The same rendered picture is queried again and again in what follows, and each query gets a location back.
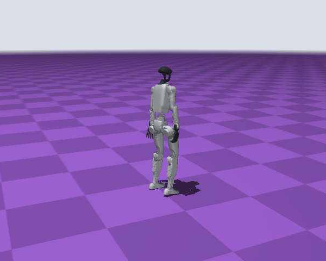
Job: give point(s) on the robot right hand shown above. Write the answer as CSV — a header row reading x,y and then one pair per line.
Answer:
x,y
176,134

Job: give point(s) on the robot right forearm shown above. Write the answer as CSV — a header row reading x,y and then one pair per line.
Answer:
x,y
175,116

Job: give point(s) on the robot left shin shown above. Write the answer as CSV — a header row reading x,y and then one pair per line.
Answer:
x,y
156,169

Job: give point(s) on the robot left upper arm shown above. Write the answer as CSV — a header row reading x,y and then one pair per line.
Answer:
x,y
151,106

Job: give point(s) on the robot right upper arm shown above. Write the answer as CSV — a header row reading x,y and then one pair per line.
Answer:
x,y
171,90

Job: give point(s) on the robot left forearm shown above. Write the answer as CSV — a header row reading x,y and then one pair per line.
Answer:
x,y
152,116

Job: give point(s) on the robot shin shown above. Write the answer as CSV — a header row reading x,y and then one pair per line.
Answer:
x,y
156,169
171,172

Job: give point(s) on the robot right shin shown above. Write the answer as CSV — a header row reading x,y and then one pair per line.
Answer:
x,y
171,172

